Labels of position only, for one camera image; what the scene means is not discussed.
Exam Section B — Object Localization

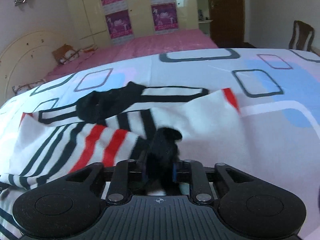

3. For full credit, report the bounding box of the red white black striped sweater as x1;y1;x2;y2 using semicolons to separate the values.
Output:
1;82;248;239

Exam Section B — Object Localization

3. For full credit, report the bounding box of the white patterned bed sheet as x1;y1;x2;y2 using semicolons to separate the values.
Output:
6;49;319;239

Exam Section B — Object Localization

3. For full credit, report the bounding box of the pink bed cover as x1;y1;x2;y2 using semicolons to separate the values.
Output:
44;29;218;82

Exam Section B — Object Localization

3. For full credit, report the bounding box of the orange striped pillow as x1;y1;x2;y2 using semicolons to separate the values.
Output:
52;44;80;64

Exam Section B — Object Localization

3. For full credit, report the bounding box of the floral pillow by headboard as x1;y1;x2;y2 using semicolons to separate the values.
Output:
12;79;46;95

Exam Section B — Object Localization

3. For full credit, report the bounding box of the cream curved headboard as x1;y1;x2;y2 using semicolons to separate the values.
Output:
0;31;67;104

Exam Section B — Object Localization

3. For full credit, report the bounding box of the cream wardrobe with posters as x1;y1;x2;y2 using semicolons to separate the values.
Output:
67;0;199;48

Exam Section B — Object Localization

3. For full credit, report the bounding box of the cream open corner shelf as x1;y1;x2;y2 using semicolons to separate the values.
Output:
196;0;212;37

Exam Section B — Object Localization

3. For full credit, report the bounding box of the dark brown wooden door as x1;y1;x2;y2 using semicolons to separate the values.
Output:
209;0;245;48

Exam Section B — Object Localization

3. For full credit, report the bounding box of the dark wooden chair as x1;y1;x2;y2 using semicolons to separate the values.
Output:
289;20;315;51

